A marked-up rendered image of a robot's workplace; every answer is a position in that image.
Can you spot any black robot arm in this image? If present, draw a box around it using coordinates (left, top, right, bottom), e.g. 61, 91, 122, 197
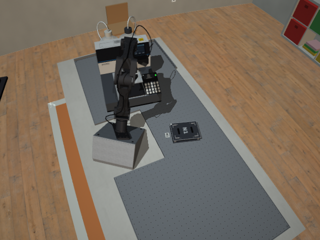
112, 36, 149, 140

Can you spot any beige plastic bottle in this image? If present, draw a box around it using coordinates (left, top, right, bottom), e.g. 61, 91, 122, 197
102, 29, 118, 41

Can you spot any white bottle with black cap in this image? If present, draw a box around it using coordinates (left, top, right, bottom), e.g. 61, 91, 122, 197
119, 26, 134, 38

